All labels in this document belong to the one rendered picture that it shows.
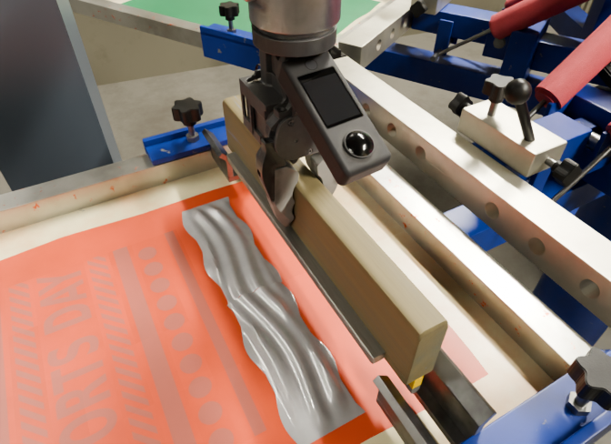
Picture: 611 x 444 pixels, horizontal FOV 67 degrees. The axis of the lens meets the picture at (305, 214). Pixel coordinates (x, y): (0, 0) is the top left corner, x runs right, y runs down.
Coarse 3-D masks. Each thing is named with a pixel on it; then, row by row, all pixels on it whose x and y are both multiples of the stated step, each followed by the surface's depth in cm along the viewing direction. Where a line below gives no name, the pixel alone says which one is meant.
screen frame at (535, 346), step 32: (128, 160) 68; (192, 160) 69; (32, 192) 63; (64, 192) 63; (96, 192) 65; (128, 192) 67; (384, 192) 64; (416, 192) 63; (0, 224) 61; (416, 224) 59; (448, 224) 58; (448, 256) 55; (480, 256) 54; (480, 288) 52; (512, 288) 51; (512, 320) 49; (544, 320) 48; (544, 352) 46; (576, 352) 45
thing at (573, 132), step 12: (540, 120) 66; (552, 120) 66; (564, 120) 66; (552, 132) 64; (564, 132) 64; (576, 132) 64; (588, 132) 64; (576, 144) 65; (492, 156) 60; (564, 156) 65; (576, 156) 67
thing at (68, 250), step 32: (224, 192) 68; (128, 224) 63; (160, 224) 63; (256, 224) 63; (32, 256) 59; (64, 256) 59; (96, 256) 59; (192, 256) 59; (288, 256) 59; (0, 288) 55
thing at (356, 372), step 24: (288, 288) 55; (312, 288) 55; (216, 312) 52; (312, 312) 52; (240, 336) 50; (336, 336) 50; (456, 336) 50; (240, 360) 48; (336, 360) 48; (360, 360) 48; (384, 360) 48; (456, 360) 48; (264, 384) 46; (360, 384) 46; (264, 408) 44; (264, 432) 43; (336, 432) 43; (360, 432) 43
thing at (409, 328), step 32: (288, 160) 50; (320, 192) 46; (320, 224) 44; (352, 224) 42; (320, 256) 46; (352, 256) 40; (384, 256) 39; (352, 288) 42; (384, 288) 37; (416, 288) 37; (384, 320) 38; (416, 320) 35; (416, 352) 35
